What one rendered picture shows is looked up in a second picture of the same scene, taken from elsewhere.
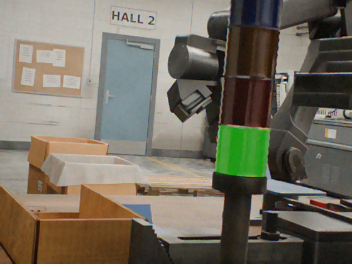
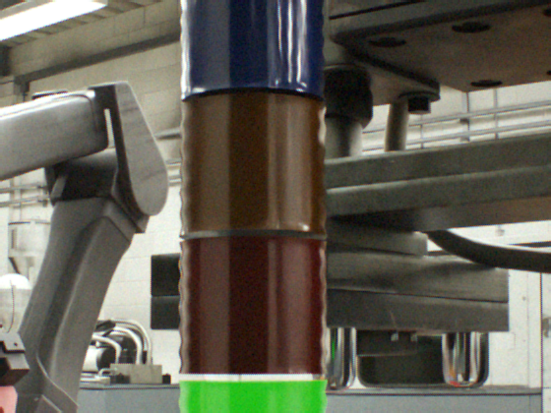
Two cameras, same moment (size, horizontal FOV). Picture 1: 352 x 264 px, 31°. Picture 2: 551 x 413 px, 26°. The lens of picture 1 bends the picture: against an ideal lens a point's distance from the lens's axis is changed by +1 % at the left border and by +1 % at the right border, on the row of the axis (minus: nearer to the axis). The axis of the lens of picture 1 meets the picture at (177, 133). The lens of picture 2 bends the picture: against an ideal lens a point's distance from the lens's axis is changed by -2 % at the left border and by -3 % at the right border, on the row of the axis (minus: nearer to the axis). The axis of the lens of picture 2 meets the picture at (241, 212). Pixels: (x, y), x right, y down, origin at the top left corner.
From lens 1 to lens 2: 0.21 m
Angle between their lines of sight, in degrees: 29
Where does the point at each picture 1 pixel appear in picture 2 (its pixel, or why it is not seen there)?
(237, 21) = (227, 78)
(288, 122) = (39, 377)
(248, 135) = (293, 399)
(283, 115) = not seen: hidden behind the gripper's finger
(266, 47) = (313, 149)
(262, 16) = (297, 66)
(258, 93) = (306, 277)
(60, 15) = not seen: outside the picture
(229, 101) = (226, 306)
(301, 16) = (45, 149)
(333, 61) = not seen: hidden behind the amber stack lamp
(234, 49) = (226, 155)
